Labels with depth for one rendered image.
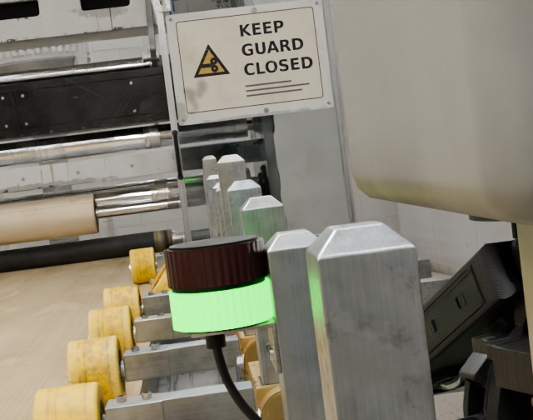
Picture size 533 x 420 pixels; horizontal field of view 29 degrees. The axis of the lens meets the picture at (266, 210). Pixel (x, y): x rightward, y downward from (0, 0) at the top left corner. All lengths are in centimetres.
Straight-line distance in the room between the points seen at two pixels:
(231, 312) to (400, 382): 24
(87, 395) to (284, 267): 35
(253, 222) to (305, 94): 232
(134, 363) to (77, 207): 205
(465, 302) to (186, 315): 21
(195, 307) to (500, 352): 23
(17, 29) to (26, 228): 69
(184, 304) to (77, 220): 259
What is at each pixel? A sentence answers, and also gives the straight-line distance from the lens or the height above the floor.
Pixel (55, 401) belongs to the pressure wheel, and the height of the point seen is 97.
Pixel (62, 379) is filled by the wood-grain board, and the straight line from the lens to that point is 141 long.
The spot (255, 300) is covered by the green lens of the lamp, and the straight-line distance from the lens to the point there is 60.
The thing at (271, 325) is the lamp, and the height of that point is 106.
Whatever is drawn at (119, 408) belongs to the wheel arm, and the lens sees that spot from 92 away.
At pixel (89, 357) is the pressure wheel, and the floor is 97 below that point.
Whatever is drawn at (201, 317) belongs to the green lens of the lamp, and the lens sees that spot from 60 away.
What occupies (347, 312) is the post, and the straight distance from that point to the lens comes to 36.
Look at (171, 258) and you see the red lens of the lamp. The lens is 61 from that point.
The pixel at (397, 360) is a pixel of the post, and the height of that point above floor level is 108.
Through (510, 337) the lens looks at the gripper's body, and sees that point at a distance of 44.
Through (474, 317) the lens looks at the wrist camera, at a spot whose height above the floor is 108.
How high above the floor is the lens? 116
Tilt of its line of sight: 3 degrees down
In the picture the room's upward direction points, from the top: 7 degrees counter-clockwise
